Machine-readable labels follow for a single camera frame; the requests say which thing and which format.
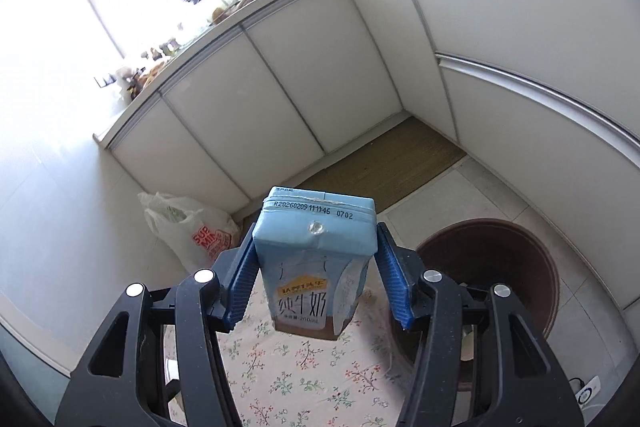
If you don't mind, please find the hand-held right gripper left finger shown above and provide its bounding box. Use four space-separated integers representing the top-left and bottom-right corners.
55 234 262 427

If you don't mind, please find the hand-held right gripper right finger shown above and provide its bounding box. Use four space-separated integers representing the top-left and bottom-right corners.
376 223 586 427

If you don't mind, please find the blue milk carton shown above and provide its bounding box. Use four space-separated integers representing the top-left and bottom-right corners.
252 186 377 342

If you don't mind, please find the brown trash bin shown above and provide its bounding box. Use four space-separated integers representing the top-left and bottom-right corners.
390 218 561 393

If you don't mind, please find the white plastic shopping bag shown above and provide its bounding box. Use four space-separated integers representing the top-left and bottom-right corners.
139 192 242 273

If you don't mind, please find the floral tablecloth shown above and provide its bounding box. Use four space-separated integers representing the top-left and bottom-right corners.
162 277 416 427

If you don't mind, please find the brown floor mat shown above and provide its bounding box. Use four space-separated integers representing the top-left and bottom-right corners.
240 114 468 228

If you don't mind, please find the white kitchen cabinet unit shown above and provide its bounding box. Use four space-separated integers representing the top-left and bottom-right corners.
92 0 640 238

